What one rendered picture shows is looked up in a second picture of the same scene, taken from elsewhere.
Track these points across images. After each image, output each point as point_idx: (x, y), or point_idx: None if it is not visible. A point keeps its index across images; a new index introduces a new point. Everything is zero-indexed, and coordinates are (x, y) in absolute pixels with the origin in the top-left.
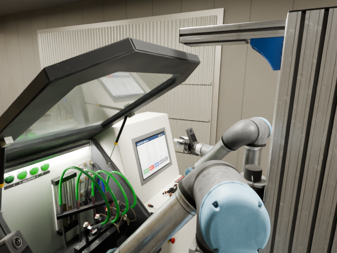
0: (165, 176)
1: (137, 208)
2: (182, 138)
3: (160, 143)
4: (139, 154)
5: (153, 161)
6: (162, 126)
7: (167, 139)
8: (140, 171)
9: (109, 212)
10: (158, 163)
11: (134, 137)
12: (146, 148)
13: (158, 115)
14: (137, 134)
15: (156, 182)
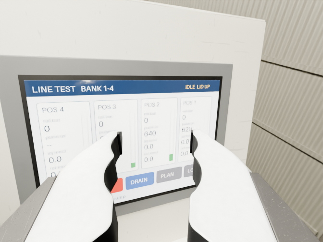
0: (174, 218)
1: None
2: (193, 166)
3: (187, 117)
4: (40, 130)
5: (122, 168)
6: (222, 60)
7: (230, 110)
8: (28, 192)
9: None
10: (148, 179)
11: (18, 52)
12: (93, 115)
13: (219, 12)
14: (46, 44)
15: (118, 233)
